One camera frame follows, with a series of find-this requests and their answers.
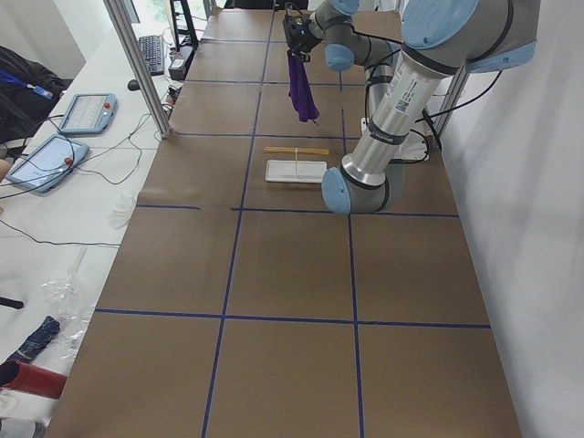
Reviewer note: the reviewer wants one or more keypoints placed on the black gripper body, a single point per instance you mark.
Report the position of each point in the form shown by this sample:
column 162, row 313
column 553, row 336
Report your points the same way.
column 301, row 44

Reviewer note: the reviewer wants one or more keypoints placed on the purple microfibre towel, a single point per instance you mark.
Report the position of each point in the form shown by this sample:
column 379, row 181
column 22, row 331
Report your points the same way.
column 299, row 90

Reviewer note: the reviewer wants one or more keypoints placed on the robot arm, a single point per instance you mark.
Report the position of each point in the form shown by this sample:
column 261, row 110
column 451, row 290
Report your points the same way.
column 437, row 38

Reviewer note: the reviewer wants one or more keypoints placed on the white rack base tray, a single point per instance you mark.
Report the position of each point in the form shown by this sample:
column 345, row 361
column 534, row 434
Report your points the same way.
column 281, row 171

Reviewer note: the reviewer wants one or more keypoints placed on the black box with label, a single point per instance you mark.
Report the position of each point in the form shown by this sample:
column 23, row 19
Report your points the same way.
column 181, row 63

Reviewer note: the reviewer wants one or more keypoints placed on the black keyboard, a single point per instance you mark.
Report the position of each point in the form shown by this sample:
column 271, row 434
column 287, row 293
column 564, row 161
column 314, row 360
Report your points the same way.
column 152, row 51

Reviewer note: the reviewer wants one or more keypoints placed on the black computer mouse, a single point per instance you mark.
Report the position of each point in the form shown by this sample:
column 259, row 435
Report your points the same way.
column 133, row 85

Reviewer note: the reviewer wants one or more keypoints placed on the upper teach pendant tablet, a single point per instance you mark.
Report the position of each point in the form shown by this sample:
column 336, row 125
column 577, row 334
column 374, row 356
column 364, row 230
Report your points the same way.
column 88, row 114

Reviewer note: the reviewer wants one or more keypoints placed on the teach pendant tablet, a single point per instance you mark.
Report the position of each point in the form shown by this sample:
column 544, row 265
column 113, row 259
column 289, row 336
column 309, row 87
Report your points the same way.
column 88, row 114
column 48, row 164

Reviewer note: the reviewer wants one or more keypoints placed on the white crumpled tissue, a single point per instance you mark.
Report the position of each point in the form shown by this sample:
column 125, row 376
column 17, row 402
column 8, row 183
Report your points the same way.
column 122, row 210

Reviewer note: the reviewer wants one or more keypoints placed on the black backpack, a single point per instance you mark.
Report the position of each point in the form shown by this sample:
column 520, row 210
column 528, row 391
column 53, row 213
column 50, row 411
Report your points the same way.
column 29, row 92

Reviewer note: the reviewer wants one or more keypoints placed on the lower teach pendant tablet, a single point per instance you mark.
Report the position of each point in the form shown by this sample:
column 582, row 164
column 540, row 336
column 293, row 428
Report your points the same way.
column 48, row 164

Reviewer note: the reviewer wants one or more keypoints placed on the clear plastic wrap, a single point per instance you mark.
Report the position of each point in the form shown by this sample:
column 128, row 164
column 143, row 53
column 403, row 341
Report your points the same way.
column 70, row 306

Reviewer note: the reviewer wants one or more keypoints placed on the dark blue folded cloth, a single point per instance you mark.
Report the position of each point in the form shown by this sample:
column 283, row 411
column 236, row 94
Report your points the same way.
column 36, row 342

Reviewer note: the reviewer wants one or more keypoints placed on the red cylinder can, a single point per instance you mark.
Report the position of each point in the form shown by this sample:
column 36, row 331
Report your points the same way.
column 27, row 378

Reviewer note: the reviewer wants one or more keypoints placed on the aluminium frame post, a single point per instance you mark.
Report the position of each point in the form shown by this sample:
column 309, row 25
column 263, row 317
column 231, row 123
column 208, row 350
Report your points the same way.
column 120, row 19

